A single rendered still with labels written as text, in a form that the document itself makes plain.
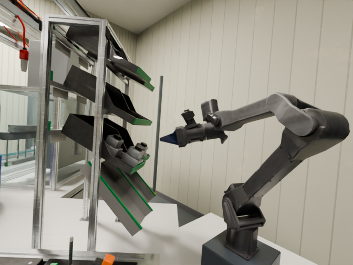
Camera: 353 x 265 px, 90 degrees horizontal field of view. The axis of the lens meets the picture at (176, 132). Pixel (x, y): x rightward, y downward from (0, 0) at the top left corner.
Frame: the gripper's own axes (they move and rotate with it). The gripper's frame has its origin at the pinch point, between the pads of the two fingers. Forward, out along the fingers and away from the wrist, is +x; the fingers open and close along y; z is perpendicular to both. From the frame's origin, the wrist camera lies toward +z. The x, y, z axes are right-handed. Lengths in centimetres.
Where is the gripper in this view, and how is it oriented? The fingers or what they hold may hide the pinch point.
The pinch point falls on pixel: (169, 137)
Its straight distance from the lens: 61.1
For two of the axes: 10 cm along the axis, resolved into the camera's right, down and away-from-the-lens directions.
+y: -1.5, 0.3, -9.9
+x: -9.7, 1.7, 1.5
